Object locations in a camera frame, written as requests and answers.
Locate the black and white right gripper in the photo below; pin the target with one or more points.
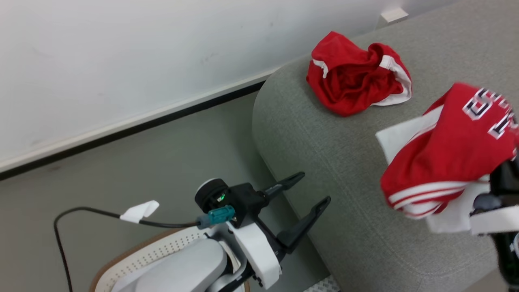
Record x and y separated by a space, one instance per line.
498 221

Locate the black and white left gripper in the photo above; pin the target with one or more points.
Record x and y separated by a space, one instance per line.
255 251

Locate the red jersey with lettering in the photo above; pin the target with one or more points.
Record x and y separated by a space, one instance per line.
446 154

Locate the red shorts with white trim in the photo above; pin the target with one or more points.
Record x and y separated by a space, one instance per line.
348 81

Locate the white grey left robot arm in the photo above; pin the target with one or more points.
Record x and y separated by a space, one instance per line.
182 267

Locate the grey fabric sofa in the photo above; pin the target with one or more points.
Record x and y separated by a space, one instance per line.
324 162

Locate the grey textured plate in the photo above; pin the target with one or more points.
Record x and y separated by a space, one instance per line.
324 286

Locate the white and black baseboard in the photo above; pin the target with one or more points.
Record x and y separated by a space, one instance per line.
121 127

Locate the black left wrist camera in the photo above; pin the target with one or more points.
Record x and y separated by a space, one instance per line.
209 194

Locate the small white wall box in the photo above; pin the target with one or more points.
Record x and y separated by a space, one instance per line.
394 15

